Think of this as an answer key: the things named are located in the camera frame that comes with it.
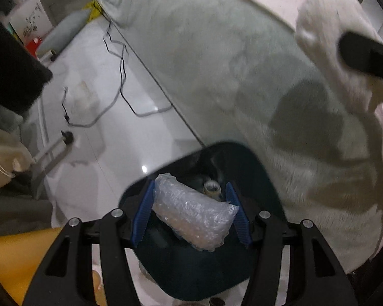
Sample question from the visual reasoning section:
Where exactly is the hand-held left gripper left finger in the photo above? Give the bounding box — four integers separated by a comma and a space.
22, 180, 155, 306

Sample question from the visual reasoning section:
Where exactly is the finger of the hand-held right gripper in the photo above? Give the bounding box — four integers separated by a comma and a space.
338, 30, 383, 83

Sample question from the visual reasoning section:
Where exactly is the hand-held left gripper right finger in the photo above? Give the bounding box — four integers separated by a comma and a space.
225, 182, 360, 306

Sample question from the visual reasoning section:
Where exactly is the dark teal trash bin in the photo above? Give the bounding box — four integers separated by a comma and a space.
118, 141, 288, 302

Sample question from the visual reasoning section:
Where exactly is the white fluffy sock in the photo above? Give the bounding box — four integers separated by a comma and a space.
295, 0, 383, 115

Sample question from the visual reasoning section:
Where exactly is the clear bubble wrap bundle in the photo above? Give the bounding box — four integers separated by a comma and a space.
151, 173, 240, 253

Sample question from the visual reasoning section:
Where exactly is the clothes rack base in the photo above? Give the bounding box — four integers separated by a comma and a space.
32, 131, 75, 198

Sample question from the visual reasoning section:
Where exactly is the grey-green plush bedspread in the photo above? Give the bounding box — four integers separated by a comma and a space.
94, 0, 383, 275

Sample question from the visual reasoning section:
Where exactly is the beige coat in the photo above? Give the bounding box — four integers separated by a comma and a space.
0, 111, 32, 192

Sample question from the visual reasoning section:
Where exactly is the black coat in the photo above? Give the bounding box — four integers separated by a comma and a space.
0, 17, 54, 117

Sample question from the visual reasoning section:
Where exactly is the grey floor cushion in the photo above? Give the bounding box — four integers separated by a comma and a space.
35, 8, 94, 58

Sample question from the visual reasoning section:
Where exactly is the red box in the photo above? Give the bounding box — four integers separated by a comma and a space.
26, 36, 43, 55

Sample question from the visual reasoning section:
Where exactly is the yellow plastic bag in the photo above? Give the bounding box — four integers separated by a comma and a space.
85, 0, 103, 21

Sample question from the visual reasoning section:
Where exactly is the black cable with loose plug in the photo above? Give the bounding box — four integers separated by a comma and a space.
61, 87, 128, 128

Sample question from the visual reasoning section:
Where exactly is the long black charging cable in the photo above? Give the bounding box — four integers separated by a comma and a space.
103, 0, 173, 117

